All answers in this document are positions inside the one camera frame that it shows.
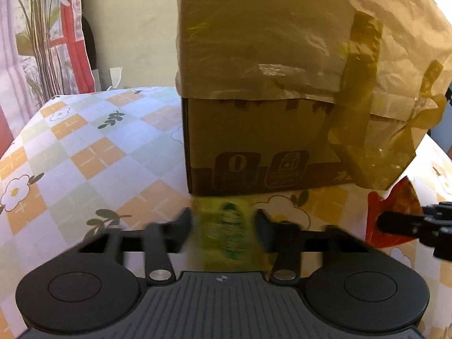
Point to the black tyre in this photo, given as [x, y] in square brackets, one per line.
[90, 46]

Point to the red orange snack packet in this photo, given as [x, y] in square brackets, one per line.
[385, 201]

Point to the white plastic bag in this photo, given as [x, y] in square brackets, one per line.
[111, 77]

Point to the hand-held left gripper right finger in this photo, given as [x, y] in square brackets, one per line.
[264, 229]

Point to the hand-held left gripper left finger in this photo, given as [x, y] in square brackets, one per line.
[183, 227]

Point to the red white printed curtain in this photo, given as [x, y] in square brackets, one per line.
[35, 42]

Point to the checked floral tablecloth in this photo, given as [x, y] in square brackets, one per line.
[88, 141]

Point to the green snack packet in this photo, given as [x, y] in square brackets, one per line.
[226, 229]

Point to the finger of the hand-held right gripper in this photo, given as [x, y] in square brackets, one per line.
[399, 223]

